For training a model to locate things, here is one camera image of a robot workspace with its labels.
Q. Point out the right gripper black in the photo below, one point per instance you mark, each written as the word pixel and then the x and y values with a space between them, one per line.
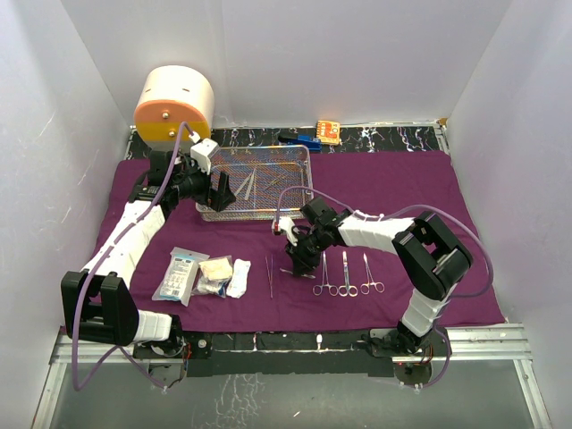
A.
pixel 302 262

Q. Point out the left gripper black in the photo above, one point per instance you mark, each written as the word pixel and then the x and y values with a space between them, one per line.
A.
pixel 217 200

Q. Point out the wide metal tweezers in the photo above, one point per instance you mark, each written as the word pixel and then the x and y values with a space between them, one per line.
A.
pixel 303 275

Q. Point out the metal scalpel handle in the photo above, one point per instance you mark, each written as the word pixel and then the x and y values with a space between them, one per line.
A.
pixel 244 190

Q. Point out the thin metal tweezers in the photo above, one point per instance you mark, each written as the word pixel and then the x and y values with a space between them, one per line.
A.
pixel 269 269

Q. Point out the metal forceps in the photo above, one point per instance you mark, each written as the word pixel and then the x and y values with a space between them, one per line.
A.
pixel 325 287
pixel 370 283

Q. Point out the wire mesh metal tray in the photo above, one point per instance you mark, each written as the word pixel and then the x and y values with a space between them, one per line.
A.
pixel 290 194

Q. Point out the metal surgical scissors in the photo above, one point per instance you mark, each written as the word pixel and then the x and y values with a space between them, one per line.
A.
pixel 347 289

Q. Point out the beige bandage roll packet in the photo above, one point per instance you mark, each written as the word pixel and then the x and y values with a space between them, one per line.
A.
pixel 217 269

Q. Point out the small blue white packet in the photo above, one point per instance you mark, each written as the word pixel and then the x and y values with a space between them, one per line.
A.
pixel 204 286

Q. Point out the white gauze packet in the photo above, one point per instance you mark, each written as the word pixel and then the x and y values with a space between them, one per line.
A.
pixel 180 276

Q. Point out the round white drawer box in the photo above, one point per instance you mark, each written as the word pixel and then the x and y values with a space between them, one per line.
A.
pixel 173 94

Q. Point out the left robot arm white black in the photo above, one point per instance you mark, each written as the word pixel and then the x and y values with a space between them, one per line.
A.
pixel 97 303

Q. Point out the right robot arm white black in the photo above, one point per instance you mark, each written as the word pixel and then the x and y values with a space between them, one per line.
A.
pixel 433 257

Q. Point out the blue black stapler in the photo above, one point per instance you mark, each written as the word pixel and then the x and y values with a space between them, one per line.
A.
pixel 293 139

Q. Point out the orange small box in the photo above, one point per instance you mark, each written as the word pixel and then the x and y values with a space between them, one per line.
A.
pixel 328 132

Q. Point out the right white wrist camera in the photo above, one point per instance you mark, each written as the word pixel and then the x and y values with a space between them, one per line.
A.
pixel 284 225

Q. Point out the black base frame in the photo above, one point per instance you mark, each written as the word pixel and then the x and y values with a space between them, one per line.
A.
pixel 375 352

